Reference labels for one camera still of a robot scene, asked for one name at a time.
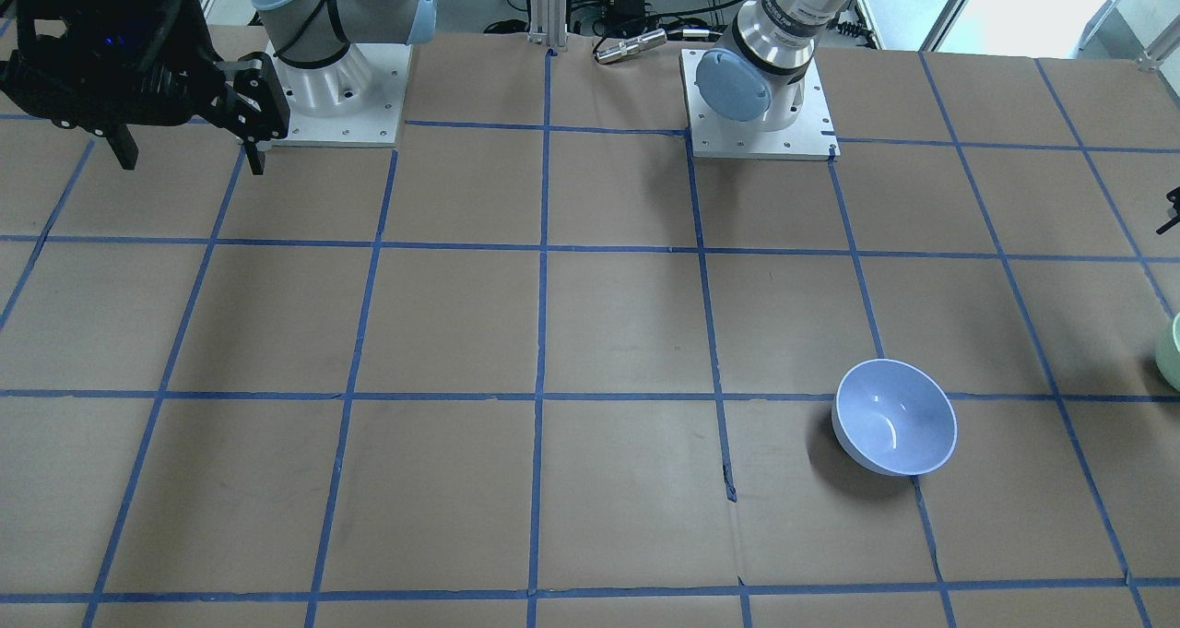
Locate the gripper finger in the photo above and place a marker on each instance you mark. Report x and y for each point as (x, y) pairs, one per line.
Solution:
(255, 105)
(122, 143)

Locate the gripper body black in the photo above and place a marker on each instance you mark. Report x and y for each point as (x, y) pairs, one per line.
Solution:
(1174, 211)
(247, 99)

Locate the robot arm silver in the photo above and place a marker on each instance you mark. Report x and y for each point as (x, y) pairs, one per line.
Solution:
(1059, 154)
(309, 34)

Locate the green bowl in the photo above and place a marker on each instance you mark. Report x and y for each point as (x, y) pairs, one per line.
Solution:
(1166, 353)

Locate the blue bowl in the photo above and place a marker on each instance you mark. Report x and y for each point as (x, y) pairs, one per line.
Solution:
(893, 419)

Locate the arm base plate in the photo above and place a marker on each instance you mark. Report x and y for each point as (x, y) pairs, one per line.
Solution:
(355, 103)
(739, 112)

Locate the aluminium frame post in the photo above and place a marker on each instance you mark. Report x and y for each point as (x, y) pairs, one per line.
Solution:
(547, 24)

